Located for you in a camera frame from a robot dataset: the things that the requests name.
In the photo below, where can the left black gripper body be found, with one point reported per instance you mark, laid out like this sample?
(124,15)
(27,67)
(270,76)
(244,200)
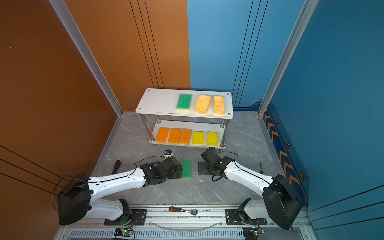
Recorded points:
(175,175)

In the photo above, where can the green sponge bottom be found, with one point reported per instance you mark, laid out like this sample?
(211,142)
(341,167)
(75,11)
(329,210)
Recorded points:
(187,169)

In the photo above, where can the red handled ratchet wrench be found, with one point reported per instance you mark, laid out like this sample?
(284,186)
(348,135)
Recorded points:
(192,212)

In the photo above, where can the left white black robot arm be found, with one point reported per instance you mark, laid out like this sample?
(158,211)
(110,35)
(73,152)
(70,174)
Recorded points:
(84,197)

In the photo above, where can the orange sponge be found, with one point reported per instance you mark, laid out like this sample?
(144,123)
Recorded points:
(174,136)
(185,136)

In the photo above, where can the right green circuit board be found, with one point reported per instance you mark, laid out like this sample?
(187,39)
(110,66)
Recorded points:
(252,233)

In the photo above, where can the green sponge top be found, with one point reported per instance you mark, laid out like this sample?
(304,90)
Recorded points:
(184,103)

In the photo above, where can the green sponge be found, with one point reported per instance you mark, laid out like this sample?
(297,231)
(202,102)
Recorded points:
(187,169)
(184,103)

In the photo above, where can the white two-tier shelf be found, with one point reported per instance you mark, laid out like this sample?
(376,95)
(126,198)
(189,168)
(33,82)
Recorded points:
(186,118)

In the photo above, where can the left green circuit board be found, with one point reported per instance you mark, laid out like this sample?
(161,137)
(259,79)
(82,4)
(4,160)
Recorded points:
(124,234)

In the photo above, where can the tan cellulose sponge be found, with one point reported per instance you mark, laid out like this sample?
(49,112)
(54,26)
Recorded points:
(219,105)
(203,104)

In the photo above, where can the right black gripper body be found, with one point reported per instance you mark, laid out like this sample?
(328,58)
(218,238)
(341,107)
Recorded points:
(206,170)

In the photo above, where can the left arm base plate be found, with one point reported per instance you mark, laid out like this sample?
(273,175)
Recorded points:
(136,218)

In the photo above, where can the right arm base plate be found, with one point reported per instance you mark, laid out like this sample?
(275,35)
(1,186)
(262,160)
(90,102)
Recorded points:
(234,217)

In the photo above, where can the black yellow screwdriver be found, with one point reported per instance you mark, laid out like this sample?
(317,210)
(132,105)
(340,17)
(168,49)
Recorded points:
(116,166)

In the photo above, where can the green circuit board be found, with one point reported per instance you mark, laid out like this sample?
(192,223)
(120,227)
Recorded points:
(252,233)
(124,234)

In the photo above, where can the pale yellow sponge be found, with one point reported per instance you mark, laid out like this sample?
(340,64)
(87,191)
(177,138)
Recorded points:
(162,135)

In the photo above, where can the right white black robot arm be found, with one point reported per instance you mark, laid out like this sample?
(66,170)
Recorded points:
(281,201)

